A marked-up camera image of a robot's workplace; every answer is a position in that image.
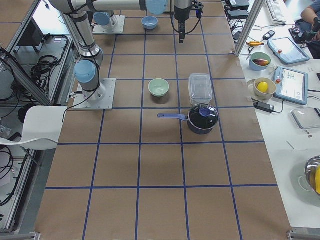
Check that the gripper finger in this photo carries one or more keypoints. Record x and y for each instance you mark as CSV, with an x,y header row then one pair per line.
x,y
181,37

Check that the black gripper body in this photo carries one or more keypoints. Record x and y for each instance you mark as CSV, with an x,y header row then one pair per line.
x,y
181,13

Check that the green bowl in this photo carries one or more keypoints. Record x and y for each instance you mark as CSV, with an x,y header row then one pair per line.
x,y
158,87

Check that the blue bowl with fruit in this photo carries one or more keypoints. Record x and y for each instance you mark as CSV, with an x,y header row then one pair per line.
x,y
259,61

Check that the beige bowl with lemon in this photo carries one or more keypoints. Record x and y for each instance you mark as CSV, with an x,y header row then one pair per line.
x,y
261,89

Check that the steel bowl with fruit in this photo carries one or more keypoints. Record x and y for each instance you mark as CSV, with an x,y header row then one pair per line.
x,y
312,174

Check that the clear plastic lidded container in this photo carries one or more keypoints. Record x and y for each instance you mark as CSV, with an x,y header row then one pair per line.
x,y
200,88

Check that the scissors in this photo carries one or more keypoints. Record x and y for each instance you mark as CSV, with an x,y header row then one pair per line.
x,y
250,50

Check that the dark blue saucepan with lid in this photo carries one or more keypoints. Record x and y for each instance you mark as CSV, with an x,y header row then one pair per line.
x,y
201,118

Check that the blue teach pendant far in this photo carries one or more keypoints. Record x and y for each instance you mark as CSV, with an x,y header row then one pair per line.
x,y
287,50

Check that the blue teach pendant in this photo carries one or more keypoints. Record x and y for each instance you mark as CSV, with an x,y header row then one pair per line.
x,y
287,50
291,85

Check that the black power adapter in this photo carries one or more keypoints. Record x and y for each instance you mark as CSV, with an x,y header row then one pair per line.
x,y
264,106

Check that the blue teach pendant near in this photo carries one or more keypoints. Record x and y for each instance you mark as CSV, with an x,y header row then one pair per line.
x,y
291,85

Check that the grey digital scale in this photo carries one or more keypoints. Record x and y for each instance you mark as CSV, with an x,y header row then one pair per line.
x,y
306,118

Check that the white chair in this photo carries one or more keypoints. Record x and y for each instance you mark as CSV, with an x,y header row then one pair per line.
x,y
41,128

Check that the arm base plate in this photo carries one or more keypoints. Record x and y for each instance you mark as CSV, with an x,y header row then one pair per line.
x,y
101,99
108,25

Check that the orange handled tool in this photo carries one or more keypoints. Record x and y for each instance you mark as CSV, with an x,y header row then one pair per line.
x,y
254,43

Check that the aluminium frame post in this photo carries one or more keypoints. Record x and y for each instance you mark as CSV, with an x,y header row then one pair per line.
x,y
253,14

